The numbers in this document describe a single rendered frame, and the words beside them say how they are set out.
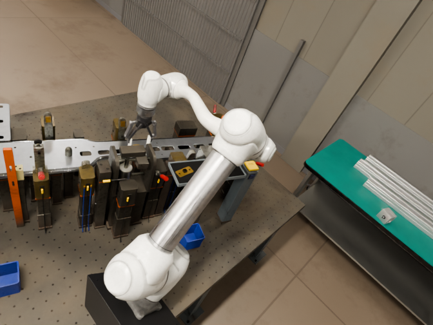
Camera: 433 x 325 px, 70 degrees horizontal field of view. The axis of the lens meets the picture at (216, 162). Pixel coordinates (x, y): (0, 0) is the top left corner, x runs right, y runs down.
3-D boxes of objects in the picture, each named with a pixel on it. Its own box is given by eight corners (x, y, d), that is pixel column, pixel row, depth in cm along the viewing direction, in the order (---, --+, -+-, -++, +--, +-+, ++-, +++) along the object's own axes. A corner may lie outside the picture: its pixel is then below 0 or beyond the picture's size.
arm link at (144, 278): (151, 305, 112) (115, 320, 92) (123, 274, 118) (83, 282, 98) (278, 136, 113) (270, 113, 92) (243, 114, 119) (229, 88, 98)
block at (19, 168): (29, 216, 152) (22, 164, 129) (29, 222, 150) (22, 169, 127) (20, 217, 150) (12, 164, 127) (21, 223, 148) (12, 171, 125)
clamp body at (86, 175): (89, 214, 163) (93, 164, 140) (93, 231, 157) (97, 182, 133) (75, 216, 160) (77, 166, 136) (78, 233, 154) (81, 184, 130)
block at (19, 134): (30, 163, 175) (26, 124, 157) (31, 178, 168) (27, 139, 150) (15, 164, 171) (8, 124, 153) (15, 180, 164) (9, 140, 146)
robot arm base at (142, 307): (165, 307, 134) (173, 298, 134) (138, 320, 114) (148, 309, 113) (140, 275, 141) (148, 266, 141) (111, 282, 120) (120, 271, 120)
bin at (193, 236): (194, 231, 176) (198, 222, 170) (201, 247, 170) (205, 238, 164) (176, 235, 170) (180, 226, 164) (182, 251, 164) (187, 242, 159)
